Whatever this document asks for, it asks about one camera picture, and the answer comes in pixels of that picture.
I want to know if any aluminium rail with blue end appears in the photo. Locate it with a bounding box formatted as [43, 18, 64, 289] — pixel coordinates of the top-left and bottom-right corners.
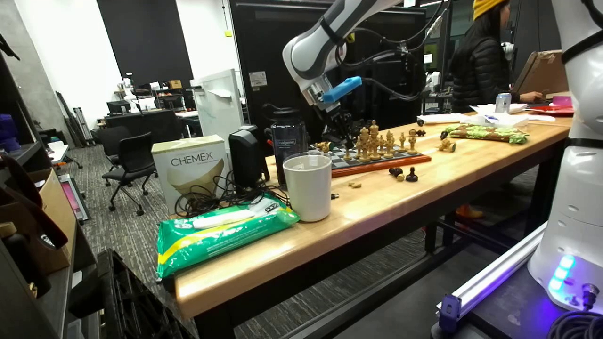
[435, 225, 547, 334]

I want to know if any green plastic bag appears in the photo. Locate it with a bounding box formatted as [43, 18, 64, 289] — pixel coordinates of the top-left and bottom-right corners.
[156, 195, 298, 281]

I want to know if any open cardboard box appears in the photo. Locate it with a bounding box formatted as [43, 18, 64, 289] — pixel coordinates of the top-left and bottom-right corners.
[513, 50, 567, 95]

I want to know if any black office chair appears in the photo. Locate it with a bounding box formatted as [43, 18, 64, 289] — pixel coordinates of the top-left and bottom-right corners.
[104, 133, 156, 215]

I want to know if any person in black jacket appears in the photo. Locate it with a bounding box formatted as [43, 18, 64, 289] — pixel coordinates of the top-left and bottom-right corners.
[450, 0, 522, 114]

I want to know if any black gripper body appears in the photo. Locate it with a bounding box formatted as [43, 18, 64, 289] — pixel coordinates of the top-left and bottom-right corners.
[322, 106, 362, 150]

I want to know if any chemex cardboard box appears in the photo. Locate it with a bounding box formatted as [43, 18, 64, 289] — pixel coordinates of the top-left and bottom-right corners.
[151, 135, 230, 212]

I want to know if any white cylindrical cup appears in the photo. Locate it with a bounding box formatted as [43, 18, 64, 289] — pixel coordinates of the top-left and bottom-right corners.
[283, 155, 332, 223]

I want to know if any dark chess piece upright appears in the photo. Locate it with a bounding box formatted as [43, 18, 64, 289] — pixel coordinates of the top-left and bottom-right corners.
[405, 168, 418, 183]

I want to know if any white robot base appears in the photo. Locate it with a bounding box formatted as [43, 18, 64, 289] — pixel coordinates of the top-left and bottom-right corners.
[528, 0, 603, 315]

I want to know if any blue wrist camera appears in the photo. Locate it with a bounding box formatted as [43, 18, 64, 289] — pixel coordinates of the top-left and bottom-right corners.
[320, 76, 362, 104]

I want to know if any wooden framed chess board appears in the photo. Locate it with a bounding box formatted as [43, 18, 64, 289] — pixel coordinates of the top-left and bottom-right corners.
[324, 146, 430, 178]

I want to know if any dark chess piece lying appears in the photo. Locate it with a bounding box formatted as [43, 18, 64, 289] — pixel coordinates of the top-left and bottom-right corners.
[388, 167, 403, 180]

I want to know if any yellow chess piece on board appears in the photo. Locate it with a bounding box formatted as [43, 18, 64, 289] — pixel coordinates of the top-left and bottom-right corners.
[317, 142, 330, 155]

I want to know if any black usb cable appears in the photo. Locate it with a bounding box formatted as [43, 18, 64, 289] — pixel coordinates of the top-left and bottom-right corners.
[172, 172, 253, 219]

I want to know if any yellow chess pieces cluster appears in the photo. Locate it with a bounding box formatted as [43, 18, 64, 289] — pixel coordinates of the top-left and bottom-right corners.
[439, 138, 456, 153]

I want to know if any green snack bag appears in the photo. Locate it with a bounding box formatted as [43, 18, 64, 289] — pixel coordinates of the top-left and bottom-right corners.
[441, 125, 528, 146]

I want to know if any dark water bottle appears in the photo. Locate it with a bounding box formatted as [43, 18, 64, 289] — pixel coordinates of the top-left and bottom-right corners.
[270, 108, 309, 187]

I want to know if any brown cardboard box left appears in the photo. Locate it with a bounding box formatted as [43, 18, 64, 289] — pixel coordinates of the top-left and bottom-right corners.
[0, 157, 75, 296]

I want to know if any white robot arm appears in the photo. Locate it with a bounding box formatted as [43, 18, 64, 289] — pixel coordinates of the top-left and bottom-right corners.
[281, 0, 400, 144]

